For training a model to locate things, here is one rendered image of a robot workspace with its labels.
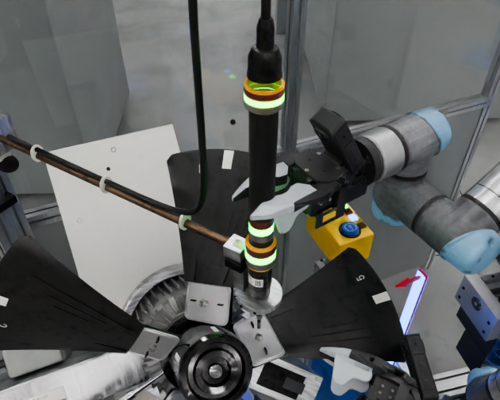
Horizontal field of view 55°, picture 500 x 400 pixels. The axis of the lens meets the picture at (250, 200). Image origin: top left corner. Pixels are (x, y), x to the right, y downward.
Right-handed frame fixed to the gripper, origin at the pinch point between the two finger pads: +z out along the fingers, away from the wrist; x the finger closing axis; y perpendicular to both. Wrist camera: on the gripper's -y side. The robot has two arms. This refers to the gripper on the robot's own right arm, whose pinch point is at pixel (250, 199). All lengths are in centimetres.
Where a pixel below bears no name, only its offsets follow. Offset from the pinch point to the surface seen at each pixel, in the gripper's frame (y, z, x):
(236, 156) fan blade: 8.4, -9.5, 18.3
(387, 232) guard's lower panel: 111, -107, 53
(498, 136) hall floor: 152, -278, 102
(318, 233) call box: 48, -37, 25
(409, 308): 43, -35, -6
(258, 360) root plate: 32.5, 0.9, -3.6
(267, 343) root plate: 32.6, -2.3, -1.8
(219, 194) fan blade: 12.8, -4.5, 16.1
